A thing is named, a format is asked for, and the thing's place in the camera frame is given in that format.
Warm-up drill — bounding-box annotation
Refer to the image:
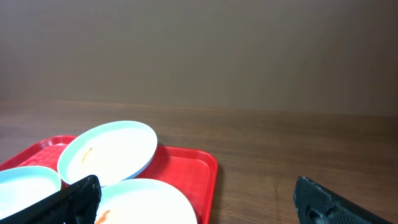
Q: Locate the red plastic tray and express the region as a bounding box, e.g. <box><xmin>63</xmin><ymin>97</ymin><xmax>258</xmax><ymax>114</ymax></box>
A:
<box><xmin>1</xmin><ymin>135</ymin><xmax>218</xmax><ymax>224</ymax></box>

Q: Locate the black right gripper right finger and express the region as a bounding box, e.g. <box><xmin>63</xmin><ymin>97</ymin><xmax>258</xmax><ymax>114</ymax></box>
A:
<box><xmin>293</xmin><ymin>176</ymin><xmax>392</xmax><ymax>224</ymax></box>

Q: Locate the light blue plate back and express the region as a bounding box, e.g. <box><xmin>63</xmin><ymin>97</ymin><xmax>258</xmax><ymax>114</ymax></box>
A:
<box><xmin>57</xmin><ymin>121</ymin><xmax>158</xmax><ymax>186</ymax></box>

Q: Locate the light blue plate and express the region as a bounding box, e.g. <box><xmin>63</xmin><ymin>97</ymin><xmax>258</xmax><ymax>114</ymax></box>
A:
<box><xmin>1</xmin><ymin>166</ymin><xmax>62</xmax><ymax>219</ymax></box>
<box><xmin>57</xmin><ymin>121</ymin><xmax>158</xmax><ymax>186</ymax></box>
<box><xmin>95</xmin><ymin>179</ymin><xmax>198</xmax><ymax>224</ymax></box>

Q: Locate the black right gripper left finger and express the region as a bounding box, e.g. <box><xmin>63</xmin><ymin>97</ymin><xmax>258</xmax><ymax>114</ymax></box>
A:
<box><xmin>1</xmin><ymin>175</ymin><xmax>101</xmax><ymax>224</ymax></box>

